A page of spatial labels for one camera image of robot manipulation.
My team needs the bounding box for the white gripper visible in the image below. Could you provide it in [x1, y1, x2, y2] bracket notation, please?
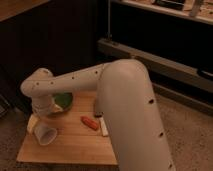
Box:
[27, 97, 63, 134]

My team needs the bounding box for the white ceramic cup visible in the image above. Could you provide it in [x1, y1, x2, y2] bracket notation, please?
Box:
[34, 122, 57, 146]

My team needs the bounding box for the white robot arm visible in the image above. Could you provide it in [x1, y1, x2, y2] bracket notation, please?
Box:
[20, 59, 176, 171]

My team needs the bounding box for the green ceramic bowl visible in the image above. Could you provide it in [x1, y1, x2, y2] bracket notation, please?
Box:
[53, 93, 73, 113]

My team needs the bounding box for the orange carrot toy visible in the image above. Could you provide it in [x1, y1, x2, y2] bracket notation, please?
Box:
[81, 116, 99, 131]

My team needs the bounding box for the wooden table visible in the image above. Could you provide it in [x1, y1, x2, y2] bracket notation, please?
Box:
[17, 92, 117, 165]

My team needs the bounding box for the grey rectangular block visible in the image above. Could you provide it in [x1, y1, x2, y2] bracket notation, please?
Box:
[93, 99, 103, 118]

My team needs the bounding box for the beige sponge block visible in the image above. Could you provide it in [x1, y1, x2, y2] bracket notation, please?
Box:
[99, 117, 108, 137]

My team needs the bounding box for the dark wooden cabinet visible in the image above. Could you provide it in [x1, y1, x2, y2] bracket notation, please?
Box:
[0, 0, 107, 113]

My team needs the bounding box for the shelf with clutter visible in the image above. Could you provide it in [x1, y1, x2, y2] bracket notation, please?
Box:
[111, 0, 213, 26]

